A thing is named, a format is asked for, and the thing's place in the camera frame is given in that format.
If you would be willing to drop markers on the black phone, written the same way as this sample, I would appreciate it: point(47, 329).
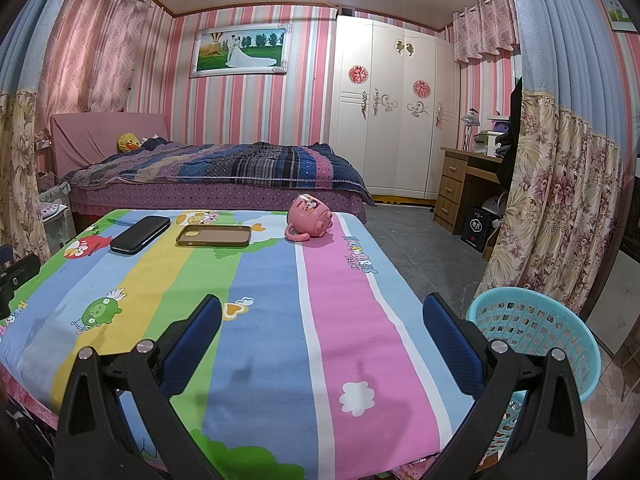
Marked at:
point(140, 235)

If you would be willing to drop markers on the blue floral curtain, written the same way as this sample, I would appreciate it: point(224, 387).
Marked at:
point(560, 160)
point(20, 135)

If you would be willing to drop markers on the framed wall picture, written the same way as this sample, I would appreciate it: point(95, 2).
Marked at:
point(240, 50)

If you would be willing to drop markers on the turquoise plastic basket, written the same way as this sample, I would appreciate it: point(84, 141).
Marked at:
point(575, 375)

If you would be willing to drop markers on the small wall picture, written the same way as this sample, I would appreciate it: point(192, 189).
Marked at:
point(617, 10)

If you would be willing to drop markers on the purple box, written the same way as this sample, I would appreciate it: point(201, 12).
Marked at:
point(498, 124)

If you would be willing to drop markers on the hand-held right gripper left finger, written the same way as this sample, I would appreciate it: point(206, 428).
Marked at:
point(192, 345)

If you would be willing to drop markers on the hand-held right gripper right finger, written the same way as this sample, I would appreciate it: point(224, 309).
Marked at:
point(452, 345)

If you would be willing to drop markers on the black hanging garment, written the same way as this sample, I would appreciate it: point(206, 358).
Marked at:
point(512, 125)

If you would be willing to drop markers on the white board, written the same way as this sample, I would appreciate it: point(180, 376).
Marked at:
point(615, 305)

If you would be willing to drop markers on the cartoon printed blanket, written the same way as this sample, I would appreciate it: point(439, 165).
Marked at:
point(280, 335)

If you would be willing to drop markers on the black box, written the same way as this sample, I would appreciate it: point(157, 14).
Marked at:
point(477, 227)

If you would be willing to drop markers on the white wardrobe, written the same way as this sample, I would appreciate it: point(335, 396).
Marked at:
point(395, 150)

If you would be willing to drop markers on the pink window curtain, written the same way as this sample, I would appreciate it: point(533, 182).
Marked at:
point(100, 45)

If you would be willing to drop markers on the pink mug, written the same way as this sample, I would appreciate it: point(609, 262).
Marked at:
point(310, 217)

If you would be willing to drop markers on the small white fan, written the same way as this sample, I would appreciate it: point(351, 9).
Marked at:
point(493, 207)

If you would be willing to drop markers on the white box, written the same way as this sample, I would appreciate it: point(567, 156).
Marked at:
point(486, 144)

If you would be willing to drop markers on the yellow duck plush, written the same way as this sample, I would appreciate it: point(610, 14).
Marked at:
point(128, 143)

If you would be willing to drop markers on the desk lamp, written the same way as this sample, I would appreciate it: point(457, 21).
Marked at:
point(469, 120)

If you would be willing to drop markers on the plaid quilt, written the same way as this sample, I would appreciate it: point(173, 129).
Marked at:
point(250, 162)

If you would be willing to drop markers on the pink valance curtain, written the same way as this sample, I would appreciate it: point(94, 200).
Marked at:
point(482, 30)

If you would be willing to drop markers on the wooden desk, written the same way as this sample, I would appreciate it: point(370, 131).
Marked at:
point(450, 190)

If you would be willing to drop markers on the red round decal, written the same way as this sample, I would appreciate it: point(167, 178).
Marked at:
point(358, 74)
point(421, 88)

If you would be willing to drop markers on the bed with pink headboard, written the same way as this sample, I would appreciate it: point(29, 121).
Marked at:
point(225, 195)

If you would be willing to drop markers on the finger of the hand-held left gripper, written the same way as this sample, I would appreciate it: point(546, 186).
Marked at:
point(25, 271)

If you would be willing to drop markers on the brown phone case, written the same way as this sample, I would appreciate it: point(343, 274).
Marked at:
point(214, 236)

